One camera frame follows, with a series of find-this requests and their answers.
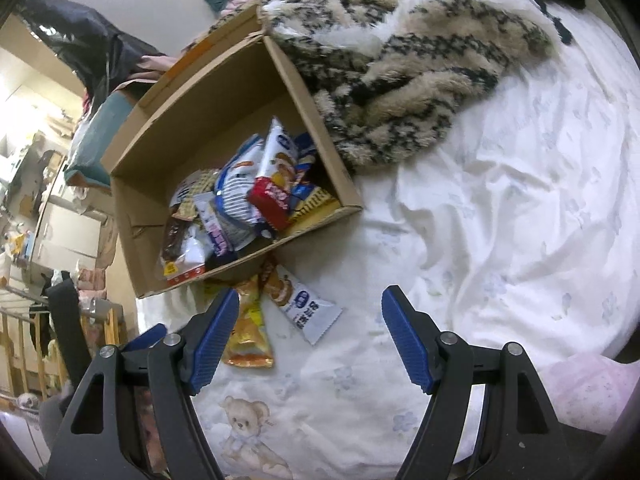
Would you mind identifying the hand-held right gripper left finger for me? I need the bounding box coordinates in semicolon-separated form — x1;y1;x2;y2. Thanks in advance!
45;287;240;480

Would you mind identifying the yellow blue bear snack packet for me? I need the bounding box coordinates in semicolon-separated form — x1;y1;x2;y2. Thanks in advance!
287;132;341;223

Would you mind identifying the white bread picture snack packet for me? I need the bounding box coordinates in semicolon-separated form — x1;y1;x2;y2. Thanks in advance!
257;255;343;346
260;116;301;196

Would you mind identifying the beige black fuzzy blanket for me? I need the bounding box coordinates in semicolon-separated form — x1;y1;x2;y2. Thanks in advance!
257;0;558;175

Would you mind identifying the black grey chair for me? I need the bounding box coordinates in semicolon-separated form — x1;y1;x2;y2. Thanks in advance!
40;279;96;441

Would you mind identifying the orange yellow snack packet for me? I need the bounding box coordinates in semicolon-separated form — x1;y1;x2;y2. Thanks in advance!
220;275;276;368

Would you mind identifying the dark brown snack packet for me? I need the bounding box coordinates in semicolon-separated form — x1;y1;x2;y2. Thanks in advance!
161;217;193;261

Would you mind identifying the tan patterned snack packet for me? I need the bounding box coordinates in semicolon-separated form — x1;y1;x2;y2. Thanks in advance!
172;195;201;221

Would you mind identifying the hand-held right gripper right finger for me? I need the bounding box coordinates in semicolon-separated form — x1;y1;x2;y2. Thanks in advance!
381;285;576;480

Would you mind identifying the wooden rack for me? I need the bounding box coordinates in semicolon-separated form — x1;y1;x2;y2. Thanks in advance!
0;305;126;401

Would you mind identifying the brown cardboard box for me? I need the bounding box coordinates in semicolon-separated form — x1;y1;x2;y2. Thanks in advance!
100;2;365;300

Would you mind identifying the purple white snack packet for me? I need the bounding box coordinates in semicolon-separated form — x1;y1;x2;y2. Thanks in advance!
195;192;236;261

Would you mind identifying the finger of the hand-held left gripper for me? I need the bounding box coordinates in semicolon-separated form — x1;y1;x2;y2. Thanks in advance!
122;323;168;359

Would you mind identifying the large white blue snack packet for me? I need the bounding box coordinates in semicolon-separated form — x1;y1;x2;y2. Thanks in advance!
215;135;268;226

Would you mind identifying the teal cushion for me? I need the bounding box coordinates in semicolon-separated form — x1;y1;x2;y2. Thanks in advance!
65;87;138;188

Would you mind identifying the black plastic bag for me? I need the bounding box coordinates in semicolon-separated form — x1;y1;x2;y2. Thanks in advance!
15;0;166;96

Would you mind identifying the white cabinet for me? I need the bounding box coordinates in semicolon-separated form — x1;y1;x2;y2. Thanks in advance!
30;195;108;261

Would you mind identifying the pink cloth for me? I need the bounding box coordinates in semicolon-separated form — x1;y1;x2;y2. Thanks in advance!
542;352;633;436

